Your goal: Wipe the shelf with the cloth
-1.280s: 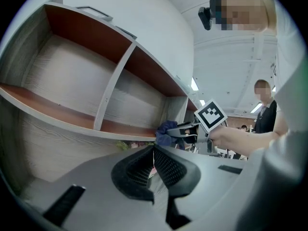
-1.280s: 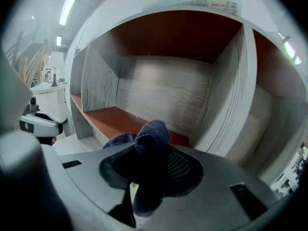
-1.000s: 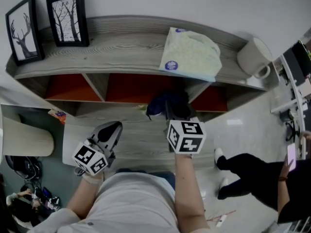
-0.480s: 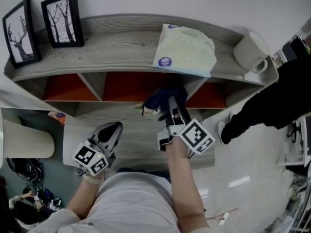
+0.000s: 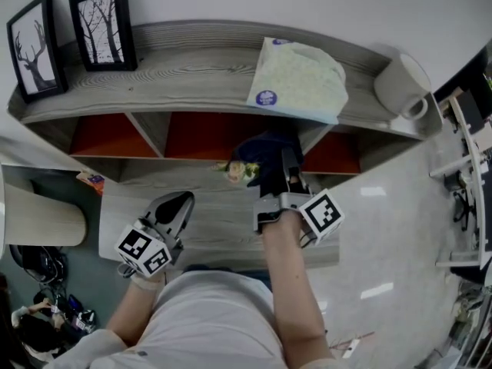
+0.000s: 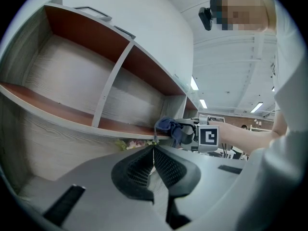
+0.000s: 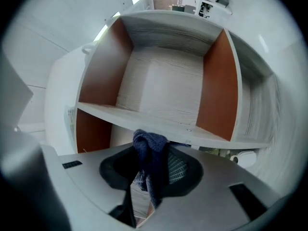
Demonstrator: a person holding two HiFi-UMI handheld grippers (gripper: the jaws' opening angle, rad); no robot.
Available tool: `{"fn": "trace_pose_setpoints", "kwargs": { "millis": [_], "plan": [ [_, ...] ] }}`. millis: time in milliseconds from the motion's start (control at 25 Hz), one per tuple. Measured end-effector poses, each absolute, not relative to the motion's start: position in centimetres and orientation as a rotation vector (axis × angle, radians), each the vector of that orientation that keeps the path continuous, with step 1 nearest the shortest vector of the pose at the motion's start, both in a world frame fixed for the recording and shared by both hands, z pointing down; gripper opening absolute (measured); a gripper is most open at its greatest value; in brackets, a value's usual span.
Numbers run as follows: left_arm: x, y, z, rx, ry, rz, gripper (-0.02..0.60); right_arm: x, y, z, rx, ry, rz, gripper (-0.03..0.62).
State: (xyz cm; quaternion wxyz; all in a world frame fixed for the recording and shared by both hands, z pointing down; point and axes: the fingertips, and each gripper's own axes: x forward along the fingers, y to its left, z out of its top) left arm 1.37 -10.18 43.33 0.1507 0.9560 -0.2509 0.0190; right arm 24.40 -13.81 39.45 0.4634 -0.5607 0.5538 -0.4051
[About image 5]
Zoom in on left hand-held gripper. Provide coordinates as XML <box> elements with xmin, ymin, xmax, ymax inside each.
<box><xmin>114</xmin><ymin>191</ymin><xmax>196</xmax><ymax>277</ymax></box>

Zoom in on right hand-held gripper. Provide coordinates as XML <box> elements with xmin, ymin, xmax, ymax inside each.
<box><xmin>253</xmin><ymin>148</ymin><xmax>346</xmax><ymax>248</ymax></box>

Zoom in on dark blue cloth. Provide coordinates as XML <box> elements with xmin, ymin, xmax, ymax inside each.
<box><xmin>224</xmin><ymin>128</ymin><xmax>308</xmax><ymax>199</ymax></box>

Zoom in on grey wooden shelf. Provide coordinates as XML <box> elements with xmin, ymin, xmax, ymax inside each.
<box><xmin>7</xmin><ymin>20</ymin><xmax>444</xmax><ymax>272</ymax></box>

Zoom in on person's right forearm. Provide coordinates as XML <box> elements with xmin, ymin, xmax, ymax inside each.
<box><xmin>261</xmin><ymin>209</ymin><xmax>328</xmax><ymax>359</ymax></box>

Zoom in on person's left forearm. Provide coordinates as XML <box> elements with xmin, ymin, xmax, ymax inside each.
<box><xmin>105</xmin><ymin>271</ymin><xmax>170</xmax><ymax>348</ymax></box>

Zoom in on pale green tissue pack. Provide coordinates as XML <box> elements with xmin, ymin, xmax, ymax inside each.
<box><xmin>245</xmin><ymin>36</ymin><xmax>350</xmax><ymax>125</ymax></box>

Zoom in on orange packet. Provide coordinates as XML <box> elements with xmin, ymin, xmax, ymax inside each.
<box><xmin>75</xmin><ymin>169</ymin><xmax>105</xmax><ymax>196</ymax></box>

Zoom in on person's white shirt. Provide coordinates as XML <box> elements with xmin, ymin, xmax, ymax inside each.
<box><xmin>45</xmin><ymin>269</ymin><xmax>336</xmax><ymax>369</ymax></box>

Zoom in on beige round table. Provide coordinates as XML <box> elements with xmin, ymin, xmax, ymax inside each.
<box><xmin>0</xmin><ymin>165</ymin><xmax>88</xmax><ymax>248</ymax></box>

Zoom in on white mug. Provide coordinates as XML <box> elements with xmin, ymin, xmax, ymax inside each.
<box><xmin>374</xmin><ymin>52</ymin><xmax>434</xmax><ymax>121</ymax></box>

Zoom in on black office chair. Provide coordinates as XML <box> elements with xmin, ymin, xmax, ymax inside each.
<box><xmin>452</xmin><ymin>189</ymin><xmax>478</xmax><ymax>232</ymax></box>

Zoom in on white floor tag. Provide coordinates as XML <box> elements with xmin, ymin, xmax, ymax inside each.
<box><xmin>341</xmin><ymin>338</ymin><xmax>361</xmax><ymax>359</ymax></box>

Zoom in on black framed tree picture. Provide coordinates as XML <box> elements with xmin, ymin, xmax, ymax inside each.
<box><xmin>68</xmin><ymin>0</ymin><xmax>138</xmax><ymax>72</ymax></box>

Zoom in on black framed deer picture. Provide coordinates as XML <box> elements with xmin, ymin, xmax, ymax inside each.
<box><xmin>6</xmin><ymin>0</ymin><xmax>69</xmax><ymax>105</ymax></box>

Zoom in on white frame desk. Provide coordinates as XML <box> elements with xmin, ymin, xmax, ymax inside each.
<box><xmin>429</xmin><ymin>86</ymin><xmax>492</xmax><ymax>272</ymax></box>

